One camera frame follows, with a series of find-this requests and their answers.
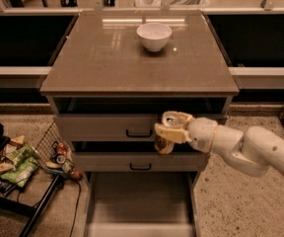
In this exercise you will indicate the green snack bag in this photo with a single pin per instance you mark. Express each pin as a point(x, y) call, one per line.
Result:
point(24, 164)

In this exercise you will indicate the drawer with black handle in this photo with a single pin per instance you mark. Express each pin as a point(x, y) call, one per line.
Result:
point(110, 127)
point(140, 161)

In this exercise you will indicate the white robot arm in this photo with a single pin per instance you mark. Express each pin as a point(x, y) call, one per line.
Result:
point(251, 152)

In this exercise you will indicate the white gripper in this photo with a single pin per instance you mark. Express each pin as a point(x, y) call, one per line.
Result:
point(202, 132)

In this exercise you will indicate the dark snack packet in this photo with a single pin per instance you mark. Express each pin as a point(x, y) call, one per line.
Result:
point(6, 187)

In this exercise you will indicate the middle drawer with black handle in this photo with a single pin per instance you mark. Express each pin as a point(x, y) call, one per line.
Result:
point(140, 161)

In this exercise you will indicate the white ceramic bowl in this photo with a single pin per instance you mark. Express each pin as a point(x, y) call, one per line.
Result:
point(154, 36)

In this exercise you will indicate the orange soda can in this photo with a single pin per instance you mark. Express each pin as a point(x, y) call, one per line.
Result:
point(163, 146)

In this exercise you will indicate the open bottom drawer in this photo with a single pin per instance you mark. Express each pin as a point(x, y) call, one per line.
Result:
point(141, 204)

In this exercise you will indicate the top drawer with black handle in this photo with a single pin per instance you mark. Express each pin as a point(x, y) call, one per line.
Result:
point(110, 127)

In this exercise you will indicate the grey drawer cabinet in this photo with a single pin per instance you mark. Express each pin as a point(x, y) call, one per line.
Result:
point(104, 69)

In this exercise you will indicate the red soda can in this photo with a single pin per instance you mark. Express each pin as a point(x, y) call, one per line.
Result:
point(61, 149)

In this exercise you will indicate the brown bottle in basket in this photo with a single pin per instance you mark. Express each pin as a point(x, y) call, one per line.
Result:
point(70, 170)

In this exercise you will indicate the wire mesh basket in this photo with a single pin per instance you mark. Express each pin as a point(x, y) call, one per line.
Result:
point(49, 161)

